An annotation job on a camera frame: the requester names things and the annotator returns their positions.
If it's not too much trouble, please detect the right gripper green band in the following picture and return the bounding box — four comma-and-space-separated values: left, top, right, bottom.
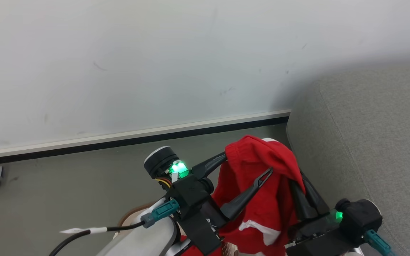
287, 171, 345, 244

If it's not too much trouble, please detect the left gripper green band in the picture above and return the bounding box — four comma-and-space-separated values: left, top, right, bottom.
169, 153, 274, 230

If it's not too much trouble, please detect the red garment with white trim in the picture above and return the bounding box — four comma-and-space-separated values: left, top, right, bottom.
180, 135, 307, 256

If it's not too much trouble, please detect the grey fabric sofa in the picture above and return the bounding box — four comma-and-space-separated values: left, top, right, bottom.
286, 62, 410, 256

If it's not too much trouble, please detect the black and white baseboard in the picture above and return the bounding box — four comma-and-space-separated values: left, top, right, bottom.
0, 110, 291, 167

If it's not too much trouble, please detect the teal left camera connector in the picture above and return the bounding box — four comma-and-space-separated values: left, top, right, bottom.
141, 199, 180, 228

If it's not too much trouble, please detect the teal camera connector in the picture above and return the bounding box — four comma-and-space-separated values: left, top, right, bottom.
364, 229, 396, 256
141, 199, 180, 228

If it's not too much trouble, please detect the teal right camera connector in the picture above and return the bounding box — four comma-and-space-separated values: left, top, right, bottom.
364, 229, 396, 256

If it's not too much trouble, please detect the white cable tag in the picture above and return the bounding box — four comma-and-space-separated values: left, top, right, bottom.
59, 226, 108, 234

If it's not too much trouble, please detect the black cable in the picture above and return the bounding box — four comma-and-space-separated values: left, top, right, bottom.
48, 221, 146, 256

